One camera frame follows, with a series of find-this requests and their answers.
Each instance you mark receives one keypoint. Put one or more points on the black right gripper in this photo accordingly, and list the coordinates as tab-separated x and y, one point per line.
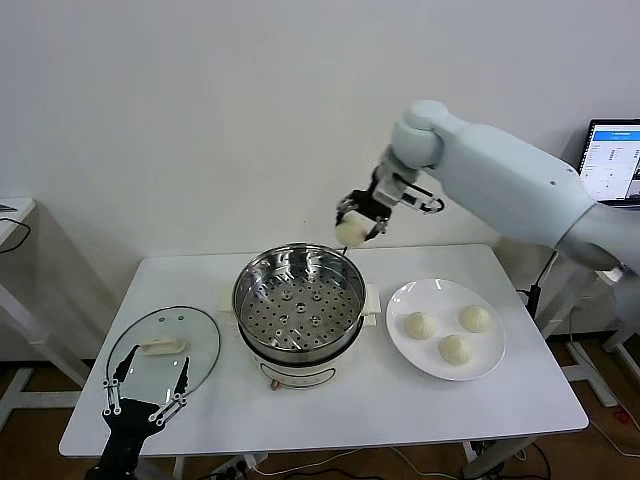
372	204

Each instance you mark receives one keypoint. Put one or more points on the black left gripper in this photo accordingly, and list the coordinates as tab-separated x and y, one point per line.
130	420

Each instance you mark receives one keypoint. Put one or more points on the white steamed baozi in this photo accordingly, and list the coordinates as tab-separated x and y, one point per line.
475	317
352	232
454	349
419	325

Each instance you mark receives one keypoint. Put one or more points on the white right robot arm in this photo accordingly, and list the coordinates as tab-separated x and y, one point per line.
500	165

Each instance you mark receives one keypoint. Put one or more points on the stainless steel steamer basket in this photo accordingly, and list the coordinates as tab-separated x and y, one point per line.
260	280

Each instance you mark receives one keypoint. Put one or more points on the white table leg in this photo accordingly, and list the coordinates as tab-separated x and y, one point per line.
480	465
180	469

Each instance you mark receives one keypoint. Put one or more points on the white power strip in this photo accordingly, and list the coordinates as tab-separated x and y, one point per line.
235	465

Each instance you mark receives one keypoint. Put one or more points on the white electric cooker base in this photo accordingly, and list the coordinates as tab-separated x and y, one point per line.
300	372

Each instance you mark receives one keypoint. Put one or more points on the white round plate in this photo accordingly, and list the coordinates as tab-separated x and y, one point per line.
425	360

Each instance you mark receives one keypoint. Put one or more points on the open gray laptop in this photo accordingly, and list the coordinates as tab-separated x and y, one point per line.
612	160

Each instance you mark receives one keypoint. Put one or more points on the white laptop side table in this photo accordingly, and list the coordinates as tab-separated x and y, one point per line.
597	380

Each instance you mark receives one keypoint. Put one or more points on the small red floor object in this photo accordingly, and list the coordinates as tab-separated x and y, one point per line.
622	416

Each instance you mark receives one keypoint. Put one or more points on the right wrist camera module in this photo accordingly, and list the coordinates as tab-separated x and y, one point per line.
415	200

